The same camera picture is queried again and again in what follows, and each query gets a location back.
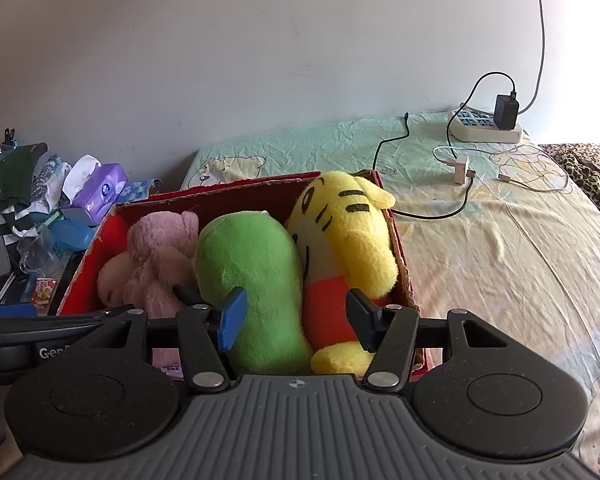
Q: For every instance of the green striped garment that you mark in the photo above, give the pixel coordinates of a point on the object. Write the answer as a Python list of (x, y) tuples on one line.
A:
[(16, 177)]

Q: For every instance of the green plush toy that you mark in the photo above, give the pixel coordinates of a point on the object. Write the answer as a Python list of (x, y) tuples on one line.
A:
[(253, 251)]

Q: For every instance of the cartoon print bed sheet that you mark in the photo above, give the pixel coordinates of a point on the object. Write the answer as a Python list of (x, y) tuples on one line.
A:
[(520, 248)]

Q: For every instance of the white USB charger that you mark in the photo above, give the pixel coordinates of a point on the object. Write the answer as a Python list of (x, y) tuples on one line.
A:
[(462, 172)]

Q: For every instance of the purple tissue pack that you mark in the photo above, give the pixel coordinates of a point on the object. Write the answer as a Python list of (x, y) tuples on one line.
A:
[(97, 195)]

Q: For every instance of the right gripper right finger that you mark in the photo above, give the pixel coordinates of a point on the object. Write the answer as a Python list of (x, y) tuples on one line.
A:
[(390, 334)]

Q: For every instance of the red cardboard box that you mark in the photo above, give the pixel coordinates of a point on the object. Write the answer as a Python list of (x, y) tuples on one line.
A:
[(275, 196)]

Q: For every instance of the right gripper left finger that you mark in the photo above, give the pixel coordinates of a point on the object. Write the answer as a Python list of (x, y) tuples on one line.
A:
[(205, 333)]

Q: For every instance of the white power strip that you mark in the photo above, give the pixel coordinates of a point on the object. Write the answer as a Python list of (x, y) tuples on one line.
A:
[(479, 127)]

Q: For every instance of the black power adapter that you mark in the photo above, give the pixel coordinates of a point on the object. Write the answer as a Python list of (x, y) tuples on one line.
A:
[(506, 111)]

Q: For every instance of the pink teddy bear plush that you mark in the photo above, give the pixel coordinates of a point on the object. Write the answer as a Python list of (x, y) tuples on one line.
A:
[(161, 248)]

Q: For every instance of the leopard print cloth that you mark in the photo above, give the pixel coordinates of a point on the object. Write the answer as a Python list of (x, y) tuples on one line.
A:
[(584, 174)]

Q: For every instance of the yellow tiger plush toy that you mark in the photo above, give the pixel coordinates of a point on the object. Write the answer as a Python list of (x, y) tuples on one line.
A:
[(343, 241)]

